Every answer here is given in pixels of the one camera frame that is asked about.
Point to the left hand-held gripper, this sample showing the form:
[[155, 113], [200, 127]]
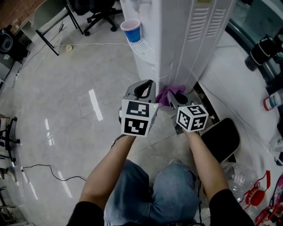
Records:
[[134, 128]]

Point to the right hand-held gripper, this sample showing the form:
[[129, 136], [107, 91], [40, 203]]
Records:
[[194, 123]]

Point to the purple cloth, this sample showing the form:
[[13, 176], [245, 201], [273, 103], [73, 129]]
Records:
[[163, 97]]

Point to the white water dispenser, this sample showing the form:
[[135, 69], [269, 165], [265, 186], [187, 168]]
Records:
[[172, 44]]

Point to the person's left forearm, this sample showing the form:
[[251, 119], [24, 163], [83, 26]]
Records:
[[106, 172]]

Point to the person's right forearm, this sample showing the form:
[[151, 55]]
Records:
[[207, 167]]

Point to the person's right sneaker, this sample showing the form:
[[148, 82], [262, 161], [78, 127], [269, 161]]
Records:
[[175, 161]]

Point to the blue cup pink rim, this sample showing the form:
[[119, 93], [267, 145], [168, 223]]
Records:
[[131, 31]]

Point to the small yellow cup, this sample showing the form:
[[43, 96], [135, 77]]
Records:
[[69, 48]]

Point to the black mesh office chair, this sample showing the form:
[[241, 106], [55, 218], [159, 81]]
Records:
[[99, 13]]

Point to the person's right leg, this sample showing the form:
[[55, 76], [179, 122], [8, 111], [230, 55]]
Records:
[[177, 192]]

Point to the person's leg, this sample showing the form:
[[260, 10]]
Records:
[[130, 194], [177, 192]]

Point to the black flask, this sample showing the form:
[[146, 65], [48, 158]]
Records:
[[259, 54]]

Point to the clear bottle red cap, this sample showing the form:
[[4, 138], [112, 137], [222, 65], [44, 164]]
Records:
[[274, 100]]

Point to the person's left leg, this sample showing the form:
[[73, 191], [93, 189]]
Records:
[[130, 194]]

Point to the clear bottle white cap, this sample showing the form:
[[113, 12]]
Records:
[[277, 144]]

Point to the grey plastic chair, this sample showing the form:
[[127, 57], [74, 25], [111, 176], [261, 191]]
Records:
[[50, 13]]

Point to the person's black printed shirt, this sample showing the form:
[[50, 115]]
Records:
[[88, 216]]

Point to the colourful shiny bag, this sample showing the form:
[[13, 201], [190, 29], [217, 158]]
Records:
[[277, 196]]

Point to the black swivel chair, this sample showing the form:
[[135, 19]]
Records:
[[8, 136]]

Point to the metal rack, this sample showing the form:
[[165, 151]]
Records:
[[6, 207]]

